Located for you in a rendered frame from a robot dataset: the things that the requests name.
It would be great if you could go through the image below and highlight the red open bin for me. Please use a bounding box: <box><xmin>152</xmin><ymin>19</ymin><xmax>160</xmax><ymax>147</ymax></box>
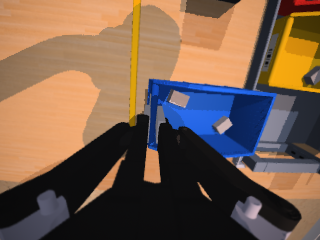
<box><xmin>278</xmin><ymin>0</ymin><xmax>320</xmax><ymax>16</ymax></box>

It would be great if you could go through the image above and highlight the orange bar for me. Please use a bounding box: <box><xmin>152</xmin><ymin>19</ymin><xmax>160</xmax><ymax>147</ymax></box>
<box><xmin>129</xmin><ymin>0</ymin><xmax>141</xmax><ymax>126</ymax></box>

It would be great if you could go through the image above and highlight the yellow open bin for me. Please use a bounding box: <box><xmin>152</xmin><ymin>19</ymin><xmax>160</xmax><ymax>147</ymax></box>
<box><xmin>257</xmin><ymin>11</ymin><xmax>320</xmax><ymax>93</ymax></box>

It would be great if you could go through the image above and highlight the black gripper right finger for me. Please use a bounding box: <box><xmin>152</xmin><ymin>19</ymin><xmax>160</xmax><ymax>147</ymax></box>
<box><xmin>156</xmin><ymin>106</ymin><xmax>302</xmax><ymax>240</ymax></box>

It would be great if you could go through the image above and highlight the blue bin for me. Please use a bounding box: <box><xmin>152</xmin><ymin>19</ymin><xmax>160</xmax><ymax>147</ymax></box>
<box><xmin>147</xmin><ymin>79</ymin><xmax>277</xmax><ymax>158</ymax></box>

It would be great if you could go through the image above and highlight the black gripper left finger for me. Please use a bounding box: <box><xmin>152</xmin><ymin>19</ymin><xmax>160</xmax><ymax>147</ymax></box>
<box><xmin>0</xmin><ymin>105</ymin><xmax>151</xmax><ymax>240</ymax></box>

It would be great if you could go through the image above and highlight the grey metal shelf rack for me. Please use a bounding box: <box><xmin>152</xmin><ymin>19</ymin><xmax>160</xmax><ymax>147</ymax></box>
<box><xmin>232</xmin><ymin>0</ymin><xmax>320</xmax><ymax>174</ymax></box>

